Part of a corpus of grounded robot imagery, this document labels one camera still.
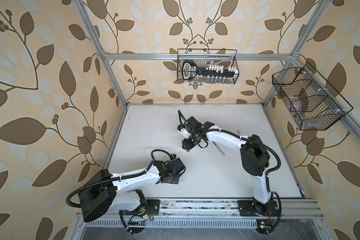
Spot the aluminium frame post left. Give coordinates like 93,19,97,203
73,0,128,109

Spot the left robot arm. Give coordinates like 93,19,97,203
76,158,186,223

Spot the black tool with sockets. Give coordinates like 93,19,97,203
180,60,239,80

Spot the aluminium frame post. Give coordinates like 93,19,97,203
73,0,128,109
262,0,334,108

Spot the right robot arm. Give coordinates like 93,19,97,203
178,111,281,216

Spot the aluminium frame back bar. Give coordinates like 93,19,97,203
104,52,293,61

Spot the aluminium frame post right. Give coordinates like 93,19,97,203
262,0,334,108

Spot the black wire basket right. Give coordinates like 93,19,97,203
272,62,354,131

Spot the black wire basket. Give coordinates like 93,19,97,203
177,48,240,85
272,62,354,131

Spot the green pen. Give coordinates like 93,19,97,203
213,142,225,156

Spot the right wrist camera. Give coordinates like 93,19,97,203
177,125,191,139

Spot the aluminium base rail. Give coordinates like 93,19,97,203
76,197,325,220

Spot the black wire basket back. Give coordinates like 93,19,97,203
177,48,240,85

